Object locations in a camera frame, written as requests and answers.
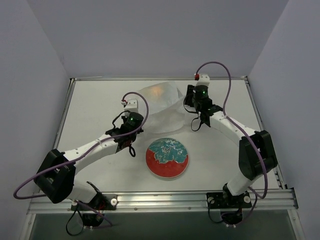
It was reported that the white translucent plastic bag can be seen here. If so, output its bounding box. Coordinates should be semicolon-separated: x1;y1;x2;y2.
137;81;186;134

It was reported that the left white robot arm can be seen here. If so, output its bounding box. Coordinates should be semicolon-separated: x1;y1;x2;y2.
34;111;144;210

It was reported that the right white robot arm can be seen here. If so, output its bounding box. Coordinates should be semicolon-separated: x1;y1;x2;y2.
183;84;278;207

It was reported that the orange fake fruit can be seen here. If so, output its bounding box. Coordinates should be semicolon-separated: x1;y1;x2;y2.
150;86;165;99

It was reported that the red and teal plate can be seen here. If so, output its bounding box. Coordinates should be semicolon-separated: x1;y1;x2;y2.
145;137;189;179

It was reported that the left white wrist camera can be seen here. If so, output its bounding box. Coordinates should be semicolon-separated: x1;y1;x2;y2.
121;99;139;112

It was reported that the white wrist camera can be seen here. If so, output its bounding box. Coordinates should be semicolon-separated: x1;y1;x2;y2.
194;73;210;87
121;99;139;112

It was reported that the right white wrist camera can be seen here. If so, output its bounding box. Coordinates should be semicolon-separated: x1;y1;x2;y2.
194;73;210;87

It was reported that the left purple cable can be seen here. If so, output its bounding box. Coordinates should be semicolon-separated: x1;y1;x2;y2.
12;91;150;201

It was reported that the purple cable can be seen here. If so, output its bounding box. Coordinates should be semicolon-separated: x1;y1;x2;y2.
12;91;150;201
194;61;268;200

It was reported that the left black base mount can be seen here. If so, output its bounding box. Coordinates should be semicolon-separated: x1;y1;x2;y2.
65;193;116;237

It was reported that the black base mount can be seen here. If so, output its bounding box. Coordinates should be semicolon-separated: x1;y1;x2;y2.
206;191;254;228
65;193;116;237

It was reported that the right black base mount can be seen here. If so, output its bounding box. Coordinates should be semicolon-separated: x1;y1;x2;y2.
206;191;254;228

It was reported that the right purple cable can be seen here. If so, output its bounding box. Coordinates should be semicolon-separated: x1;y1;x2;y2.
194;61;268;200

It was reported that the aluminium front rail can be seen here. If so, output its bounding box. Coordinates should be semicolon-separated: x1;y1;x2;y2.
27;189;298;214

